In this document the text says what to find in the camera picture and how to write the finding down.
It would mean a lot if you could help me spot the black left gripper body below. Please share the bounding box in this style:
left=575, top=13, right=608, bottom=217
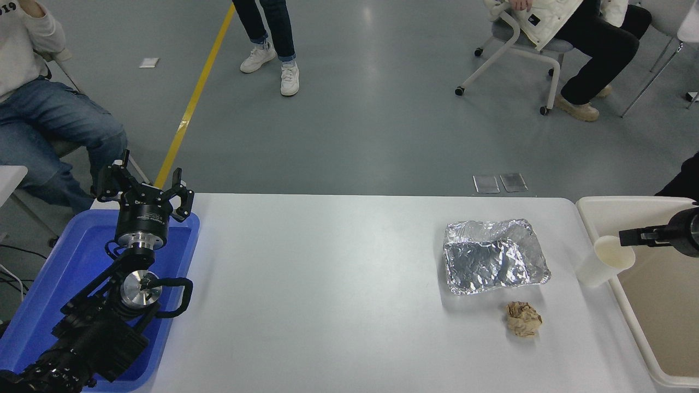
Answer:
left=115, top=189, right=171, bottom=237

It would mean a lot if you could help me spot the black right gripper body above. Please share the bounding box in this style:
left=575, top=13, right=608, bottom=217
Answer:
left=670, top=207, right=694, bottom=258

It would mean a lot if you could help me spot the white paper cup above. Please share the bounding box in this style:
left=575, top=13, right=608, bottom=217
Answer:
left=575, top=235, right=637, bottom=288

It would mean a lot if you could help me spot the person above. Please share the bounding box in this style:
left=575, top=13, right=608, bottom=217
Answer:
left=484, top=0, right=653, bottom=122
left=232, top=0, right=300, bottom=97
left=655, top=152, right=699, bottom=200
left=0, top=0, right=129, bottom=215

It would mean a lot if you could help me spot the grey folding chair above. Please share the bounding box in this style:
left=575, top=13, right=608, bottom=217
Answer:
left=11, top=46, right=151, bottom=249

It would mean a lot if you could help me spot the large pale bin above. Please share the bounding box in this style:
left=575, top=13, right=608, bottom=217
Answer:
left=576, top=195, right=699, bottom=389

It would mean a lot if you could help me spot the blue plastic tray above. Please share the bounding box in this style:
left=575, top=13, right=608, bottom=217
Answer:
left=0, top=209, right=201, bottom=392

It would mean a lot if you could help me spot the small white table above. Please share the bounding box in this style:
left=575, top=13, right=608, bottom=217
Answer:
left=0, top=165, right=28, bottom=208

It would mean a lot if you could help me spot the crumpled tan paper ball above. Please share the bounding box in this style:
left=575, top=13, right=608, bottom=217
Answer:
left=505, top=302, right=543, bottom=338

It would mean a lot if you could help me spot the crumpled foil tray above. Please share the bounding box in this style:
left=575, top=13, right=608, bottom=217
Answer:
left=443, top=218, right=552, bottom=296

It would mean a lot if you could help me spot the white metal-legged chair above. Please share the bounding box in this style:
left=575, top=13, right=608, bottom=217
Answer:
left=621, top=0, right=699, bottom=119

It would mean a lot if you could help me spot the white wheeled chair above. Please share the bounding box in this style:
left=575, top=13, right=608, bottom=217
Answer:
left=455, top=10, right=575, bottom=116

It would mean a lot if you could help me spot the black floor cable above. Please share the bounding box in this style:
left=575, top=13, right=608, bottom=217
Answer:
left=0, top=244, right=49, bottom=260

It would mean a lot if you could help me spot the white floor cable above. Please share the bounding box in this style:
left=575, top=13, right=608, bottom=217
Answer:
left=0, top=264, right=26, bottom=302

